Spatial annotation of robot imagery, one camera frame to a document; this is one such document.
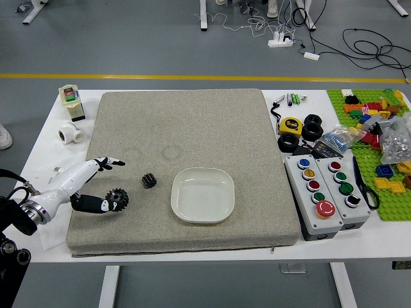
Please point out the clear bag of blue parts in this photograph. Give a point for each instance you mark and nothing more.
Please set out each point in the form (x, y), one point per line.
(338, 139)

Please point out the big black gear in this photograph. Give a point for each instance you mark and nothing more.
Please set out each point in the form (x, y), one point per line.
(120, 195)

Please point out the black scissors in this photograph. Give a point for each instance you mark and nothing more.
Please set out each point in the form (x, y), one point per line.
(364, 187)

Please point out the white pipe tee fitting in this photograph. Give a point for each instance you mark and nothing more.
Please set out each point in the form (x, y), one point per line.
(71, 133)

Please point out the yellow toy plate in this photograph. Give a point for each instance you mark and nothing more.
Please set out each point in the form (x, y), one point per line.
(397, 186)
(382, 183)

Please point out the small black gear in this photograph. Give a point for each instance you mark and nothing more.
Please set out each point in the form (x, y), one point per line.
(148, 181)

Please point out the white toy brick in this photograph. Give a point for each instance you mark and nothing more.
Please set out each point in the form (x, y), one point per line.
(346, 93)

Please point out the blue toy brick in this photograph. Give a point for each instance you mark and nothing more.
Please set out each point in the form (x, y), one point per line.
(384, 171)

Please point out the person's white shoe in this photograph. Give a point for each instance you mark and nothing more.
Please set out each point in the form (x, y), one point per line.
(272, 9)
(4, 136)

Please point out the clear bag of metal screws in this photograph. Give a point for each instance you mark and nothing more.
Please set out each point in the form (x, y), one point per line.
(396, 144)

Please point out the white background table leg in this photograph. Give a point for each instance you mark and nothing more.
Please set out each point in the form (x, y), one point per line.
(205, 16)
(32, 12)
(309, 16)
(400, 8)

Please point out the white and black battery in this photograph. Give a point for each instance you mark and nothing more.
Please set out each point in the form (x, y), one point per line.
(289, 99)

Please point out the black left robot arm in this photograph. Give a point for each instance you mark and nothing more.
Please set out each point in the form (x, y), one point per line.
(30, 214)

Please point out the white square dish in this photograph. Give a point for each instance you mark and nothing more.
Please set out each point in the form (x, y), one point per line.
(202, 195)

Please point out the grey-brown mat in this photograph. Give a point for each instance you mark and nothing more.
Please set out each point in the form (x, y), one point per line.
(192, 128)

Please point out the black electronic display module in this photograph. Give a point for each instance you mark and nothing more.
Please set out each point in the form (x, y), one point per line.
(327, 150)

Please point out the big black hex nut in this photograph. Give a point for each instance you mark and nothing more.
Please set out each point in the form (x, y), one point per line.
(282, 142)
(306, 132)
(313, 119)

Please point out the grey under-table bracket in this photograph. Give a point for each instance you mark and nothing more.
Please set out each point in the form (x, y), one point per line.
(292, 268)

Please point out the white power adapter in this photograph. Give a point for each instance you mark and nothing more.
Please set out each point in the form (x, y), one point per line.
(311, 56)

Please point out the beige switch box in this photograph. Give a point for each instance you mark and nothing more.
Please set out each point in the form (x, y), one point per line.
(71, 102)

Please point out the big red toy brick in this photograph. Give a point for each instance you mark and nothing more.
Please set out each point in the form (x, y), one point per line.
(369, 139)

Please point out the orange toy brick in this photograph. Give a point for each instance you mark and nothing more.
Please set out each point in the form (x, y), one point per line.
(352, 107)

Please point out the grey five-button control box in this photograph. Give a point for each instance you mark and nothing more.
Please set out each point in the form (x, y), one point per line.
(313, 205)

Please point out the black toy brick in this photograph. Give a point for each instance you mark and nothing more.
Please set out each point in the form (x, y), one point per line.
(351, 99)

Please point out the grey four-button control box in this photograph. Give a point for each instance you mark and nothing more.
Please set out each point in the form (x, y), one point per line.
(345, 192)

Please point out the green brick baseplate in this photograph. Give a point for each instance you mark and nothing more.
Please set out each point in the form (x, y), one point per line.
(393, 205)

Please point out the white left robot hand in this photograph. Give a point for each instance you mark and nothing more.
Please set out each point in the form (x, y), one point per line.
(70, 179)

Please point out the white power strip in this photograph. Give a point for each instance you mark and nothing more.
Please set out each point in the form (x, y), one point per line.
(279, 41)

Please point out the green battery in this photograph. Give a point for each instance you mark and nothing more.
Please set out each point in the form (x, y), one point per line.
(298, 99)
(293, 98)

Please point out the yellow tape measure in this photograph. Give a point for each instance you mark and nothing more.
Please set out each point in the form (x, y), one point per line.
(290, 125)

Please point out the long green toy brick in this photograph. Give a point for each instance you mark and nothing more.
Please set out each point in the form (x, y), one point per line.
(391, 96)

